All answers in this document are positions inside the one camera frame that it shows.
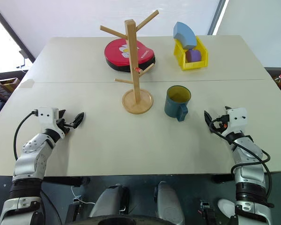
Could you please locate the dark rounded robot body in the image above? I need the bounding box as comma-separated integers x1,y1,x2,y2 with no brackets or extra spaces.
67,214,178,225

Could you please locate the blue curved foam block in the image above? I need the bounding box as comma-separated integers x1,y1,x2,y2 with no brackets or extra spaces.
173,22,198,50

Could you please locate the yellow plastic bin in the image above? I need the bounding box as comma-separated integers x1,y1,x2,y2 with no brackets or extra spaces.
173,36,209,71

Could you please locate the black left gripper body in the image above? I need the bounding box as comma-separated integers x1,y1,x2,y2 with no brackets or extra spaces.
57,117,74,135

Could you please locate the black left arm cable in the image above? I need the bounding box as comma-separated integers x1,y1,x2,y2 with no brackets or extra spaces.
13,110,39,162

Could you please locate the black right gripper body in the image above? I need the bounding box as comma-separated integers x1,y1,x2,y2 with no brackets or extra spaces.
210,114,230,135

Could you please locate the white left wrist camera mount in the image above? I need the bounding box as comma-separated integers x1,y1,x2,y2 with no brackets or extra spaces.
38,107,67,139

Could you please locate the blue mug yellow inside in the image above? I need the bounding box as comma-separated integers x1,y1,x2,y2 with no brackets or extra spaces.
164,85,192,122

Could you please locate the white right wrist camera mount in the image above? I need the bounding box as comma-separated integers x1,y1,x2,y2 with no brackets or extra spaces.
221,107,248,138

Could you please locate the white thin cable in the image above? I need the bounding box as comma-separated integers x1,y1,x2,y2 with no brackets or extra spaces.
71,186,96,205

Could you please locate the beige tape piece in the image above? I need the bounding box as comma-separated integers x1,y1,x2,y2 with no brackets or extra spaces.
20,79,36,89

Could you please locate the black window handle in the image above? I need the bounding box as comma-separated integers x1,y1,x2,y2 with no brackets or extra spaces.
19,50,29,69

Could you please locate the white rounded robot foot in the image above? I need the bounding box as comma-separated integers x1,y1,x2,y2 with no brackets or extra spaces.
217,198,237,218

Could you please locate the wooden mug tree stand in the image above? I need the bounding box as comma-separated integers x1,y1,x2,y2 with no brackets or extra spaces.
99,9,160,115

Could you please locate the purple foam block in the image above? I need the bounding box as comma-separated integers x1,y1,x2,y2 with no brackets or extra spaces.
186,48,202,63

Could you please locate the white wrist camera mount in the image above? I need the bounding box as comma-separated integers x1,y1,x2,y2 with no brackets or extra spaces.
221,107,248,138
38,107,67,139

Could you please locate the brown cardboard box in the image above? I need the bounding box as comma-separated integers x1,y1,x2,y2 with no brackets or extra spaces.
0,76,21,103

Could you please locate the black table clamp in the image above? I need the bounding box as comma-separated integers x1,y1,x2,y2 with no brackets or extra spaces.
200,200,216,221
67,198,83,222

